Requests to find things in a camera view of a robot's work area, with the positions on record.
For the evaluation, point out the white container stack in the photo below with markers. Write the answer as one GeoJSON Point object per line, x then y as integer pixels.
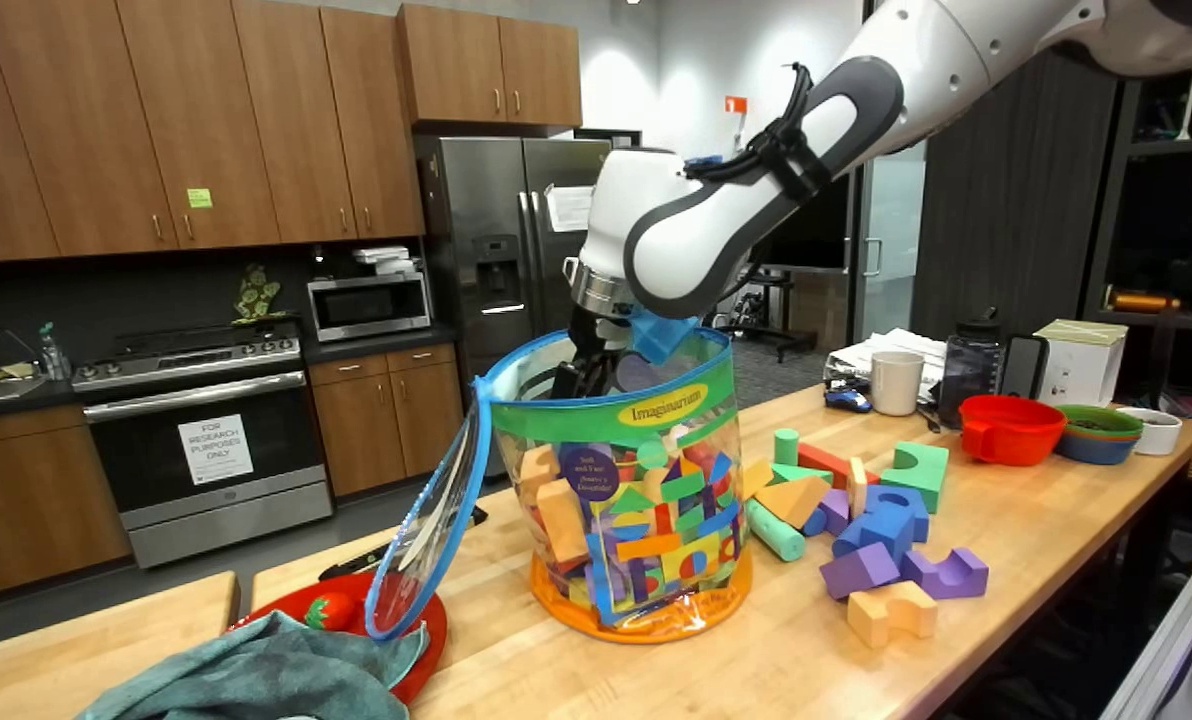
{"type": "Point", "coordinates": [383, 257]}

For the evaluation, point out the white cardboard box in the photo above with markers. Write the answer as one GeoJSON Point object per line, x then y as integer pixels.
{"type": "Point", "coordinates": [1080, 362]}

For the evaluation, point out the tan foam block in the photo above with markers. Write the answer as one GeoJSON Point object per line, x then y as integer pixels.
{"type": "Point", "coordinates": [868, 620]}
{"type": "Point", "coordinates": [914, 609]}

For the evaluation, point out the green sticky note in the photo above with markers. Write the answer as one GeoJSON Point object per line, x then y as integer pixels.
{"type": "Point", "coordinates": [196, 198]}

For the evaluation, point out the short green cylinder block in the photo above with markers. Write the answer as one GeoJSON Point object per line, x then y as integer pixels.
{"type": "Point", "coordinates": [785, 447]}

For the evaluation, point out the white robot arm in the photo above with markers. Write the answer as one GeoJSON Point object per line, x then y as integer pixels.
{"type": "Point", "coordinates": [941, 54]}

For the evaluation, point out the pale yellow rectangular block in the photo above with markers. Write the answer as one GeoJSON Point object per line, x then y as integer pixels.
{"type": "Point", "coordinates": [857, 486]}

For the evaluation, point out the wooden double door wall cabinet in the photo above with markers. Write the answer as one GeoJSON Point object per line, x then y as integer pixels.
{"type": "Point", "coordinates": [488, 66]}

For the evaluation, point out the purple arch foam block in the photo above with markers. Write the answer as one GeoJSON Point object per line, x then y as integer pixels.
{"type": "Point", "coordinates": [949, 576]}

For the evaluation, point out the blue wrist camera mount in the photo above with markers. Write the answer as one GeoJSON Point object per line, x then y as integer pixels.
{"type": "Point", "coordinates": [657, 335]}

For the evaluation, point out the teal cloth towel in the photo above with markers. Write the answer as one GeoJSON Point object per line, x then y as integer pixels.
{"type": "Point", "coordinates": [262, 674]}

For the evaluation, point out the black flat device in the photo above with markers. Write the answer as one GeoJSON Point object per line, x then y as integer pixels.
{"type": "Point", "coordinates": [1021, 367]}

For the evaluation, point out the black metal shelf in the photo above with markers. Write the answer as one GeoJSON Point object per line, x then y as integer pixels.
{"type": "Point", "coordinates": [1170, 306]}

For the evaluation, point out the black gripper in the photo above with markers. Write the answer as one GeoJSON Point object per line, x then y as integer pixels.
{"type": "Point", "coordinates": [593, 337]}

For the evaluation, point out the steel microwave oven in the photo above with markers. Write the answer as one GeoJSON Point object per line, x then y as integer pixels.
{"type": "Point", "coordinates": [368, 306]}

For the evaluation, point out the white paper note on refrigerator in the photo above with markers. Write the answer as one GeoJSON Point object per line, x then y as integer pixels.
{"type": "Point", "coordinates": [568, 209]}

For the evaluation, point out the red plastic measuring cup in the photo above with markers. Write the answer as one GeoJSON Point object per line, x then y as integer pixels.
{"type": "Point", "coordinates": [1011, 430]}

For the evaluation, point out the white paper note on oven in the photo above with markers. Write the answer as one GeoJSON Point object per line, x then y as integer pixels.
{"type": "Point", "coordinates": [214, 449]}

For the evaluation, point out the long wooden wall cabinet row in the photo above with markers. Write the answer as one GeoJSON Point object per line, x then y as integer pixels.
{"type": "Point", "coordinates": [159, 123]}

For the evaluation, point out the small dark device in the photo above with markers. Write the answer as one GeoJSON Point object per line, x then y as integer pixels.
{"type": "Point", "coordinates": [845, 393]}

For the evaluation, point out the blue square block with hole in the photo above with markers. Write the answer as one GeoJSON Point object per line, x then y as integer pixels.
{"type": "Point", "coordinates": [905, 523]}

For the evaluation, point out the dark steel refrigerator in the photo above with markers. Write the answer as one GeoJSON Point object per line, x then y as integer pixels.
{"type": "Point", "coordinates": [519, 225]}

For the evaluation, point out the green triangle foam block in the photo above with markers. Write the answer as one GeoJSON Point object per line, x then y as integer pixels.
{"type": "Point", "coordinates": [797, 472]}

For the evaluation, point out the small potted plant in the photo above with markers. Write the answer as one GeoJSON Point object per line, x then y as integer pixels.
{"type": "Point", "coordinates": [259, 293]}

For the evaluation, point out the dark water bottle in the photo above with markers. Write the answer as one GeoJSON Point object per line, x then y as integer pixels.
{"type": "Point", "coordinates": [972, 376]}

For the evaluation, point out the stack of white papers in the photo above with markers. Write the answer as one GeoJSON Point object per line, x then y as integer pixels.
{"type": "Point", "coordinates": [891, 344]}

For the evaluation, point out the orange wall sign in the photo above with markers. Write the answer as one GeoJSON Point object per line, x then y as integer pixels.
{"type": "Point", "coordinates": [737, 104]}

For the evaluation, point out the wooden base cabinet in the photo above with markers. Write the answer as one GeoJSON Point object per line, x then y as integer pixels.
{"type": "Point", "coordinates": [30, 501]}
{"type": "Point", "coordinates": [385, 413]}

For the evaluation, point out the green arch foam block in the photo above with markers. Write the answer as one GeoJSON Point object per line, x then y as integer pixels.
{"type": "Point", "coordinates": [919, 472]}

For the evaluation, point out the green plastic bowl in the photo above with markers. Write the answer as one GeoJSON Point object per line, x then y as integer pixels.
{"type": "Point", "coordinates": [1097, 435]}

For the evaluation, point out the long pale green cylinder block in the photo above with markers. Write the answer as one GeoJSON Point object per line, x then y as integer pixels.
{"type": "Point", "coordinates": [776, 529]}

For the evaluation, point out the clear tub lid blue rim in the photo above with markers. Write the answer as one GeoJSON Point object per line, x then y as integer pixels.
{"type": "Point", "coordinates": [420, 532]}

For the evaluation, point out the small white bowl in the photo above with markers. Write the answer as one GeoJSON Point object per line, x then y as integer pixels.
{"type": "Point", "coordinates": [1154, 430]}

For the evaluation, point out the white paper cup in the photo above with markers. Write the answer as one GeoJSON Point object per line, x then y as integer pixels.
{"type": "Point", "coordinates": [897, 384]}

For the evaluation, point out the orange triangular prism block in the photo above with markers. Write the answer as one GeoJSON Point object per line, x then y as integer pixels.
{"type": "Point", "coordinates": [792, 501]}
{"type": "Point", "coordinates": [757, 479]}

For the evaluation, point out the purple triangle foam block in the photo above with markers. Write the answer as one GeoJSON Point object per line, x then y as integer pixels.
{"type": "Point", "coordinates": [832, 510]}

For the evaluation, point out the red round plate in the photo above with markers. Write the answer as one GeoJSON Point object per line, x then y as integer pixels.
{"type": "Point", "coordinates": [342, 604]}

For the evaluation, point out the steel kitchen oven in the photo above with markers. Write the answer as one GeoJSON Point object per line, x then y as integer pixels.
{"type": "Point", "coordinates": [202, 513]}

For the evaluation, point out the purple rectangular foam block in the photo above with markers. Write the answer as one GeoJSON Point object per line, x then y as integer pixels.
{"type": "Point", "coordinates": [861, 570]}

